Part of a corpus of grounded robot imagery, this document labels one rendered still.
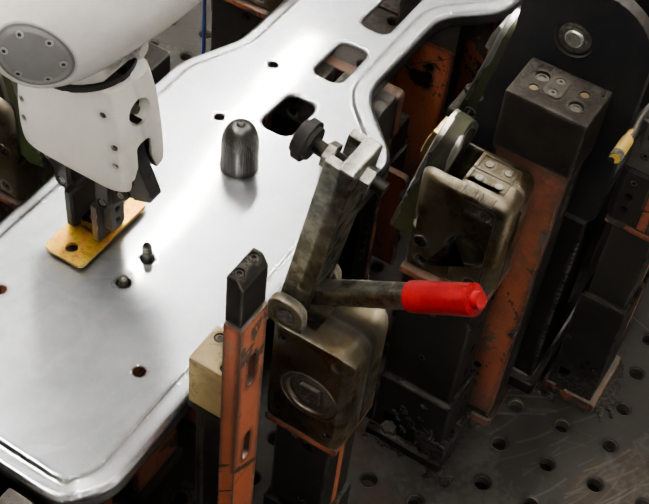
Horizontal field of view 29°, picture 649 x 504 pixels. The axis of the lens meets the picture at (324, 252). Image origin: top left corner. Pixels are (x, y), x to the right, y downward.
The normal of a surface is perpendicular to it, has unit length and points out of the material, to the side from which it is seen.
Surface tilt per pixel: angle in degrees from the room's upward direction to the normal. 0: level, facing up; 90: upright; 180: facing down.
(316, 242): 90
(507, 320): 90
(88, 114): 89
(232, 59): 0
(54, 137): 94
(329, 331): 0
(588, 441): 0
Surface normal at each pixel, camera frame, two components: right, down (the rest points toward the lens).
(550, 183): -0.53, 0.62
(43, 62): -0.07, 0.79
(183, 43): 0.08, -0.65
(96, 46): 0.13, 0.86
